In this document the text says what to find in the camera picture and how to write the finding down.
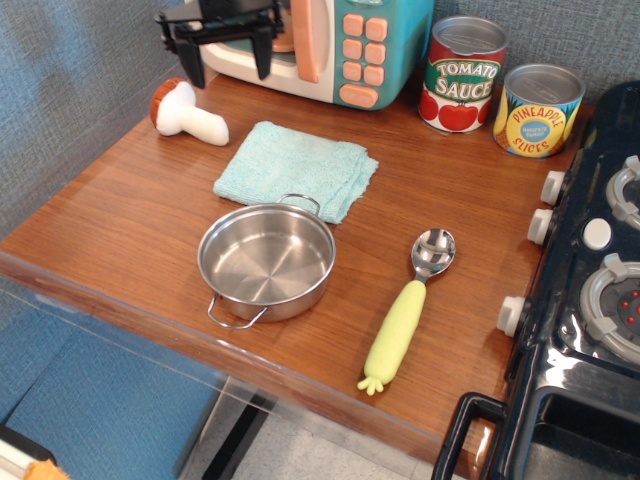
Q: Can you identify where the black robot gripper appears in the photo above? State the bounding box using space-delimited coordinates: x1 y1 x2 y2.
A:
154 0 284 89

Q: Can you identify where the plush mushroom toy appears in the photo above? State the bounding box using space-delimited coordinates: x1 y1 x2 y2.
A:
149 78 230 146

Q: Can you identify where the light blue folded cloth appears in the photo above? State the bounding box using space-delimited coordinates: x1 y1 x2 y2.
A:
213 121 379 224

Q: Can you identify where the toy microwave teal and cream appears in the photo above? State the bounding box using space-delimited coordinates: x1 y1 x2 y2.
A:
200 1 434 111

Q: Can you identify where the small steel pan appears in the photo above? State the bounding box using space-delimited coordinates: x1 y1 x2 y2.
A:
197 193 337 330

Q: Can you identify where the tomato sauce can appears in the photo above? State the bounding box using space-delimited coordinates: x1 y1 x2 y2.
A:
419 16 509 133

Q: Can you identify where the pineapple slices can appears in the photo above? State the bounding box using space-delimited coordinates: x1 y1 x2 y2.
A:
493 64 585 159

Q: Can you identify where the orange fuzzy object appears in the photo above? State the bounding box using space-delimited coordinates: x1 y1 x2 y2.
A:
22 460 70 480

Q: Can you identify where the black toy stove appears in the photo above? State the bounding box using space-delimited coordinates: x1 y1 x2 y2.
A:
432 81 639 479

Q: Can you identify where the spoon with yellow handle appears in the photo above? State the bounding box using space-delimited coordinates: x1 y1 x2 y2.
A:
357 228 456 396

